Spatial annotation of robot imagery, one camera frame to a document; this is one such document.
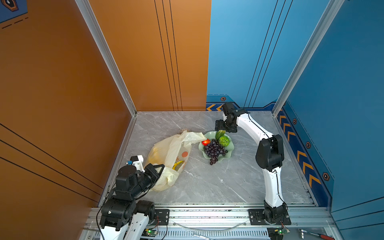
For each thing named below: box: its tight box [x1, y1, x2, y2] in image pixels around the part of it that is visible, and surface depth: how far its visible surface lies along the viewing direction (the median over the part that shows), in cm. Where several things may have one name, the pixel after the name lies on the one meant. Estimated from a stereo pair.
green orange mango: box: [215, 130, 226, 140], surface depth 98 cm
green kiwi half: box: [218, 135, 230, 147], surface depth 96 cm
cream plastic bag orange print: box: [144, 130, 208, 192], surface depth 81 cm
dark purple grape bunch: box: [204, 139, 228, 166], surface depth 91 cm
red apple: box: [201, 138, 211, 146], surface depth 94 cm
